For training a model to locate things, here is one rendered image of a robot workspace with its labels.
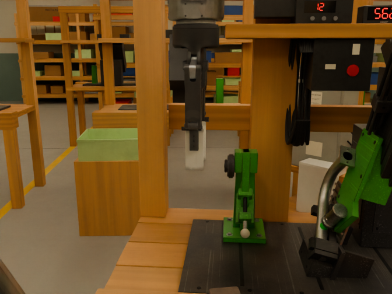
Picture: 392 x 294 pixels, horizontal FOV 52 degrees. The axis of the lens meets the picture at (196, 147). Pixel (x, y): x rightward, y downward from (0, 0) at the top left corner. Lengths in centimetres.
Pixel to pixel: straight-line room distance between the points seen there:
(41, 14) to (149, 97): 1027
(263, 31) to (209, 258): 66
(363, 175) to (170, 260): 57
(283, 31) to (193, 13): 61
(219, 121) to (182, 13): 85
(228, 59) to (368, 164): 706
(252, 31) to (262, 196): 56
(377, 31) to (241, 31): 38
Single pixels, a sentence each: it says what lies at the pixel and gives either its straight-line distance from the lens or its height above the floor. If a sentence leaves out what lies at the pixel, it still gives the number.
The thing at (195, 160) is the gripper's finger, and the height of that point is 130.
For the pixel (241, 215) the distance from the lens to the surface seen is 121.
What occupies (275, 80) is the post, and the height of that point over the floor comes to 137.
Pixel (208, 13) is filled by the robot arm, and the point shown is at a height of 153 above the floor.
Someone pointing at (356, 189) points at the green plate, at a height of 114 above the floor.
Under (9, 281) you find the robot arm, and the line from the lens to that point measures 40.
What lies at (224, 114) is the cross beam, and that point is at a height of 124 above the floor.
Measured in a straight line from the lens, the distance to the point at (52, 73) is 1087.
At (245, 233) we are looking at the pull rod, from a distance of 120.
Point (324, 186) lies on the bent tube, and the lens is 119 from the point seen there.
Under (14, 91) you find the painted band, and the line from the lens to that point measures 1193.
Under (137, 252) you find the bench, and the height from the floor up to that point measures 88.
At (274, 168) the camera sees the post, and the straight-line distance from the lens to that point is 139.
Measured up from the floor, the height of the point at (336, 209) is 109.
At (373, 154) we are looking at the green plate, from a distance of 104.
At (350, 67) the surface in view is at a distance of 126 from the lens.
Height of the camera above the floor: 148
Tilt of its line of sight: 14 degrees down
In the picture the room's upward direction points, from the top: straight up
